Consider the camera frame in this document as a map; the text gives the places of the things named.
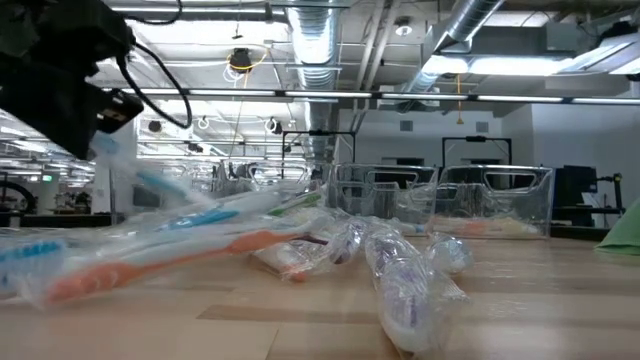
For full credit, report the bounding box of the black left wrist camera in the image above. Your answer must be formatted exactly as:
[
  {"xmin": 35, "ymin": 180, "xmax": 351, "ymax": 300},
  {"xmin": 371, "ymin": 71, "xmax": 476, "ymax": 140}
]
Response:
[{"xmin": 93, "ymin": 88, "xmax": 147, "ymax": 135}]

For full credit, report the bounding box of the black machine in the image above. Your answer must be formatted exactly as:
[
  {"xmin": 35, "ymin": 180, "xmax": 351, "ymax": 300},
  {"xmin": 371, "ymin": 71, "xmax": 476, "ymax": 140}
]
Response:
[{"xmin": 552, "ymin": 164, "xmax": 626, "ymax": 241}]

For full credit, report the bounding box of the yellow hanging cord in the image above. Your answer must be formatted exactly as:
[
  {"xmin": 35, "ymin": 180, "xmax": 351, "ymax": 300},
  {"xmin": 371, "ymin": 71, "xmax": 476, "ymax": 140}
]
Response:
[{"xmin": 454, "ymin": 74, "xmax": 465, "ymax": 126}]

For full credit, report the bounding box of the clear plastic bin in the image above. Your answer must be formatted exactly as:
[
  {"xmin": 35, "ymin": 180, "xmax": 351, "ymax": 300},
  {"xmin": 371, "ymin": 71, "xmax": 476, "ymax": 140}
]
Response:
[
  {"xmin": 107, "ymin": 158, "xmax": 224, "ymax": 211},
  {"xmin": 331, "ymin": 162, "xmax": 442, "ymax": 225},
  {"xmin": 218, "ymin": 158, "xmax": 335, "ymax": 201},
  {"xmin": 436, "ymin": 164, "xmax": 556, "ymax": 241}
]

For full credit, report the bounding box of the white pillar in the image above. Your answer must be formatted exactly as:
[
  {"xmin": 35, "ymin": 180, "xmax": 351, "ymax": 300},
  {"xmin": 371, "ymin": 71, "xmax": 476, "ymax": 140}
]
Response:
[{"xmin": 92, "ymin": 119, "xmax": 139, "ymax": 214}]

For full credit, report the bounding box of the overhead LED light bar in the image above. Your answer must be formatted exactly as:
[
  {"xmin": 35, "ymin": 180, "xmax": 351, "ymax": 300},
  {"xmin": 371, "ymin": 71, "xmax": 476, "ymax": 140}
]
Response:
[{"xmin": 99, "ymin": 84, "xmax": 640, "ymax": 106}]

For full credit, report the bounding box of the black stand frame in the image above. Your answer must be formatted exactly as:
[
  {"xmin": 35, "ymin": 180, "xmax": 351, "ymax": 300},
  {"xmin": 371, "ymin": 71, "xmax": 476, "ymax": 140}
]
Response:
[{"xmin": 442, "ymin": 135, "xmax": 514, "ymax": 169}]

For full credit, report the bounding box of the black ceiling device orange cable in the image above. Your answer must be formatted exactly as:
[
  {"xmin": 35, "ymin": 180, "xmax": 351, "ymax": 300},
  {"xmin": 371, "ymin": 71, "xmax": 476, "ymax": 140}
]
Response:
[{"xmin": 222, "ymin": 46, "xmax": 271, "ymax": 85}]

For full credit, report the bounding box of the wide silver ceiling duct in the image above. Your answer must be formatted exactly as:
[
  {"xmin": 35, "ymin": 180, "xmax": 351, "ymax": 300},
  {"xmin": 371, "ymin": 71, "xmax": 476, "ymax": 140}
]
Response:
[{"xmin": 287, "ymin": 0, "xmax": 346, "ymax": 161}]

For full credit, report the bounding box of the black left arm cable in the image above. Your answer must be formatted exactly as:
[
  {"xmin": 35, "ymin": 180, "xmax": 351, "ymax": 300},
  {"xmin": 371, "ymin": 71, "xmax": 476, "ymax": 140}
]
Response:
[{"xmin": 116, "ymin": 40, "xmax": 195, "ymax": 131}]

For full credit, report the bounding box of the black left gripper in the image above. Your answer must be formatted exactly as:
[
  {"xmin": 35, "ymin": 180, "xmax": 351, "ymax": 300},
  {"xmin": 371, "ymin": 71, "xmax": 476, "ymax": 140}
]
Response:
[{"xmin": 0, "ymin": 0, "xmax": 136, "ymax": 161}]

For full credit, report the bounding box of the green white wrapped toothbrush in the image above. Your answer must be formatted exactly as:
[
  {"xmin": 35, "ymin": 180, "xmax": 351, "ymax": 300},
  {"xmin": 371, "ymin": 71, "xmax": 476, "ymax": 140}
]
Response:
[{"xmin": 266, "ymin": 191, "xmax": 325, "ymax": 218}]

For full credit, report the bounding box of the slanted silver ceiling duct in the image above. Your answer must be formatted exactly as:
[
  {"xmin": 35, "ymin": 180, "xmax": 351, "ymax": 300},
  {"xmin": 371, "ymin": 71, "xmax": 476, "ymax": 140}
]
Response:
[{"xmin": 399, "ymin": 0, "xmax": 506, "ymax": 96}]

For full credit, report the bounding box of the green cloth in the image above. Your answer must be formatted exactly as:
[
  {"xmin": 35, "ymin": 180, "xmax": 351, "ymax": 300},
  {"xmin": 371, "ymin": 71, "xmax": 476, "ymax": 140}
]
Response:
[{"xmin": 593, "ymin": 196, "xmax": 640, "ymax": 257}]

